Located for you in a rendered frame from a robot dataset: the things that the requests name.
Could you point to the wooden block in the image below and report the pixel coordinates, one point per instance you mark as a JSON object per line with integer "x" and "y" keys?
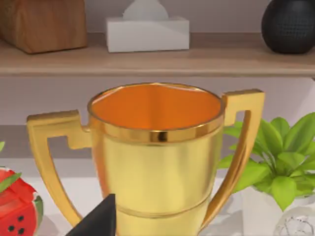
{"x": 41, "y": 24}

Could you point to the black round vase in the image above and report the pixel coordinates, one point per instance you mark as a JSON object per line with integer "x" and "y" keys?
{"x": 290, "y": 27}

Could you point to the wooden shelf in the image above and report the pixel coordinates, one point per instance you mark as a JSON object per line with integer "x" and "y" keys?
{"x": 157, "y": 61}

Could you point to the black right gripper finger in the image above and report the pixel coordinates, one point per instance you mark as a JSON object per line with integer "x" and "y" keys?
{"x": 101, "y": 218}

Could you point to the green plant in white pot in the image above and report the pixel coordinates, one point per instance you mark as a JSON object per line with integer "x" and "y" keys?
{"x": 278, "y": 169}

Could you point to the red watermelon print object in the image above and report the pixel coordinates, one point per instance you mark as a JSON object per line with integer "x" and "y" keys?
{"x": 17, "y": 206}

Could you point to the gold trophy cup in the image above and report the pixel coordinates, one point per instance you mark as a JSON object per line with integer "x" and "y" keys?
{"x": 157, "y": 157}

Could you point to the white tissue box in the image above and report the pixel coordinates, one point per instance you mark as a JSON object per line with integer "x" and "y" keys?
{"x": 147, "y": 32}

